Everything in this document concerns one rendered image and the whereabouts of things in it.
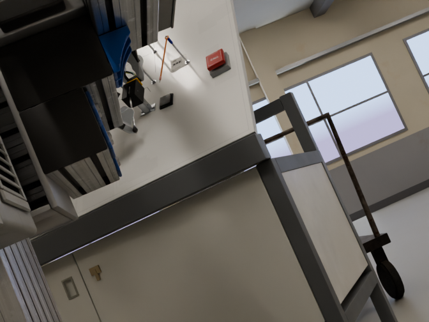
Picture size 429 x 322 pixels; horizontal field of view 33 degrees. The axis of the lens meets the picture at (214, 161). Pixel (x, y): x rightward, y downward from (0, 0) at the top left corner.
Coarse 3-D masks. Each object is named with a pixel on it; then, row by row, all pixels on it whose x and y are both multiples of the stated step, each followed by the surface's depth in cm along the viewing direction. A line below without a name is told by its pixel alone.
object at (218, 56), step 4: (216, 52) 188; (220, 52) 187; (208, 56) 189; (212, 56) 188; (216, 56) 187; (220, 56) 186; (224, 56) 187; (208, 60) 188; (212, 60) 187; (216, 60) 186; (220, 60) 185; (224, 60) 185; (208, 64) 187; (212, 64) 186; (216, 64) 185; (220, 64) 185; (208, 68) 186; (212, 68) 186
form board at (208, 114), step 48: (192, 0) 216; (144, 48) 214; (192, 48) 201; (240, 48) 191; (144, 96) 200; (192, 96) 188; (240, 96) 178; (144, 144) 187; (192, 144) 177; (96, 192) 186
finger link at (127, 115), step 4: (128, 108) 183; (124, 112) 183; (128, 112) 183; (132, 112) 184; (124, 116) 183; (128, 116) 184; (132, 116) 184; (124, 120) 183; (128, 120) 184; (132, 120) 184; (128, 124) 184; (120, 128) 184; (124, 128) 183; (128, 128) 184; (132, 128) 185; (128, 132) 185; (132, 132) 186
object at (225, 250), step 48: (240, 192) 173; (144, 240) 182; (192, 240) 178; (240, 240) 174; (288, 240) 170; (96, 288) 187; (144, 288) 182; (192, 288) 178; (240, 288) 174; (288, 288) 170
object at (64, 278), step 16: (64, 256) 190; (48, 272) 191; (64, 272) 190; (80, 272) 189; (64, 288) 190; (80, 288) 188; (64, 304) 190; (80, 304) 189; (64, 320) 191; (80, 320) 189; (96, 320) 187
